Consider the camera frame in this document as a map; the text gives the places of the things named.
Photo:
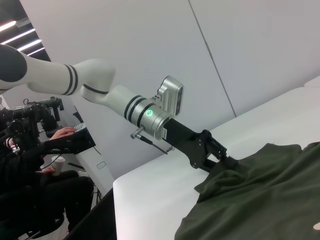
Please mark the seated person in black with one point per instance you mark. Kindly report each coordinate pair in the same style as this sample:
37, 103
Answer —
62, 185

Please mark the white paper cup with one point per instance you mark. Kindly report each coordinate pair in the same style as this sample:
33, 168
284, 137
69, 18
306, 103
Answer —
58, 166

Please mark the black laptop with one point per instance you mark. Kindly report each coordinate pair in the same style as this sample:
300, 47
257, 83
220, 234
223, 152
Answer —
85, 142

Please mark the dark slim desk object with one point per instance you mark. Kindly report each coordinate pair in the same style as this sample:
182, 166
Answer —
75, 165

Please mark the white ceiling light strip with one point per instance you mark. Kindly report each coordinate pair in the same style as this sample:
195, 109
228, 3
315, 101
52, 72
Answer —
36, 51
28, 45
7, 26
17, 35

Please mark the white wall socket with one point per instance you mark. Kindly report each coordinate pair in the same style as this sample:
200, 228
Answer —
101, 165

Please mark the black camera rig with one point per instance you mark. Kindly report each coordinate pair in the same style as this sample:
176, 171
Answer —
30, 112

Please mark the dark green FREE T-shirt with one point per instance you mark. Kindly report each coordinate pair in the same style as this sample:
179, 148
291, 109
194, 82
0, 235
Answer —
262, 195

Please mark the person's bare hand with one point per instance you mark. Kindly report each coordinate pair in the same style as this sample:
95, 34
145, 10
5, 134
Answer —
63, 133
48, 170

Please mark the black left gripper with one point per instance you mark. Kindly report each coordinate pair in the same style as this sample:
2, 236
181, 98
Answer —
182, 137

